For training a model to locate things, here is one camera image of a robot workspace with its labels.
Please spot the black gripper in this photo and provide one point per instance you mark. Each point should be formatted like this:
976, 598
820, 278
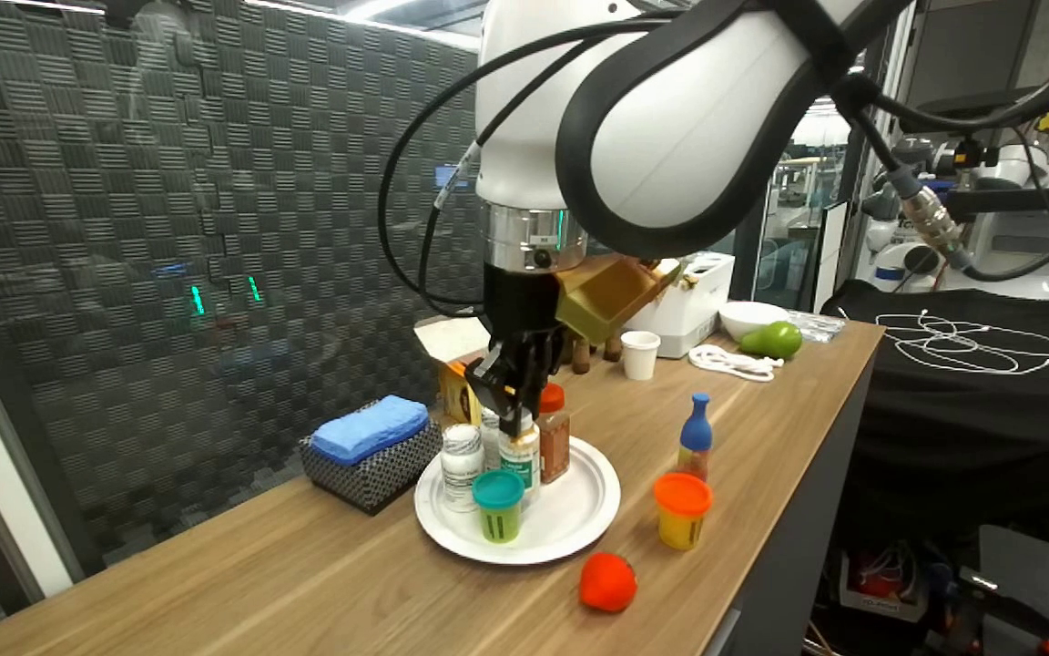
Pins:
524, 311

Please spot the spice bottle orange lid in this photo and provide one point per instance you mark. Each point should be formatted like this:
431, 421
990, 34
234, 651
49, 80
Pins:
554, 449

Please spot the white pill bottle black print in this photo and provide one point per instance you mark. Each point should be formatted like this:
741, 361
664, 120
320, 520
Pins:
459, 455

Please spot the green tub teal lid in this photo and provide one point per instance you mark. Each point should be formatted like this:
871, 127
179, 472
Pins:
499, 492

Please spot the yellow tub orange lid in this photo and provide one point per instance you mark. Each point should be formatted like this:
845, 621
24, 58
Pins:
683, 513

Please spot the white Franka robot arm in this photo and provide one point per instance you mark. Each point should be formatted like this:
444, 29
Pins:
670, 132

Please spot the brown moose plush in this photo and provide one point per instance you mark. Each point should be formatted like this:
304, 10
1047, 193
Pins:
581, 356

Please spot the yellow cardboard box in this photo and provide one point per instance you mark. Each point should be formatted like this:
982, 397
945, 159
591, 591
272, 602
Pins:
444, 391

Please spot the white paper cup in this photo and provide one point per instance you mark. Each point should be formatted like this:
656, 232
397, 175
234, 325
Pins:
637, 356

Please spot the white paper plate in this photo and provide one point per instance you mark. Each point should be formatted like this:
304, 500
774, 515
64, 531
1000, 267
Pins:
571, 513

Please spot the blue sponge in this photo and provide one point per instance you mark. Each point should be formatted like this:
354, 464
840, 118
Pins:
366, 427

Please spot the blue toy bottle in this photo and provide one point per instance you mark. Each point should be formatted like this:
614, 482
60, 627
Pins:
698, 430

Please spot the white hydroponic appliance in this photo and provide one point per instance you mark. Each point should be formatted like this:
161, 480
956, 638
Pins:
693, 311

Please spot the gray mesh box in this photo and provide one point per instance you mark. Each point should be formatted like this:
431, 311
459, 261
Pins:
366, 480

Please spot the orange red ball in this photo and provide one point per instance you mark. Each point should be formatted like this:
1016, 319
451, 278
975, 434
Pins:
609, 583

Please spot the white bowl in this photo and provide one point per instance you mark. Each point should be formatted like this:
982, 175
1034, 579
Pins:
744, 319

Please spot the green fruit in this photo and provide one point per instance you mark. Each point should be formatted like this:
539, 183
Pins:
777, 339

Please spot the black draped table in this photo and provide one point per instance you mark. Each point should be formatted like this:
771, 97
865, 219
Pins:
913, 412

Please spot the white storage bin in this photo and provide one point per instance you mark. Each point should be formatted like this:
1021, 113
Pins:
883, 595

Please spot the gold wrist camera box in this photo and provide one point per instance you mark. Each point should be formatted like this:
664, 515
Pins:
609, 295

